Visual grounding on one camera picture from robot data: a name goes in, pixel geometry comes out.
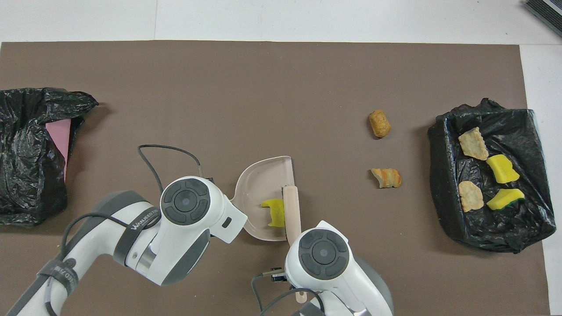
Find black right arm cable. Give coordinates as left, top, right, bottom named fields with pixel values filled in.
left=251, top=271, right=326, bottom=316

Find yellow notched sponge piece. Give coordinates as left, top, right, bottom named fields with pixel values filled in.
left=261, top=199, right=286, bottom=228

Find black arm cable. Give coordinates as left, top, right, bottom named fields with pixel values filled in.
left=251, top=271, right=326, bottom=316
left=44, top=144, right=216, bottom=316

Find yellow sponge chunk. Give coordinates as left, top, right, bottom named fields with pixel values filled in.
left=486, top=154, right=521, bottom=184

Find beige hand brush black bristles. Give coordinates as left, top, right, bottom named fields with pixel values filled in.
left=282, top=185, right=308, bottom=305

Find yellow sponge with green side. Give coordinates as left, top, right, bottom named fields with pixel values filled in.
left=486, top=188, right=526, bottom=211

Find orange striped croissant piece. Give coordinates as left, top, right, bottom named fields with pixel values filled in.
left=371, top=168, right=403, bottom=189

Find brown table mat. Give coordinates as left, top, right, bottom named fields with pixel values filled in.
left=0, top=40, right=552, bottom=316

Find brown bread roll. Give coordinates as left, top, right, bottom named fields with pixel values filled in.
left=368, top=110, right=392, bottom=139

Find black bag over pink bin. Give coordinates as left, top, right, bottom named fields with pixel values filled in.
left=0, top=87, right=99, bottom=226

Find pale toast bread piece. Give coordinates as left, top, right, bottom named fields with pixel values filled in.
left=458, top=127, right=489, bottom=161

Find black bag lined bin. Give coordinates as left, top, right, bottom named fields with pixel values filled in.
left=428, top=97, right=557, bottom=254

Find pink bin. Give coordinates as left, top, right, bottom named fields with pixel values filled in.
left=45, top=119, right=72, bottom=181

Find small croissant piece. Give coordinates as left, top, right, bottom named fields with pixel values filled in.
left=458, top=181, right=485, bottom=213

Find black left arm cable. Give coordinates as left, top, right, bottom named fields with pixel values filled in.
left=44, top=144, right=216, bottom=316

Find beige plastic dustpan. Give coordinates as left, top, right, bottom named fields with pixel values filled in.
left=230, top=156, right=297, bottom=242

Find dark ribbed object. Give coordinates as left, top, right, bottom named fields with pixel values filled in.
left=522, top=0, right=562, bottom=38

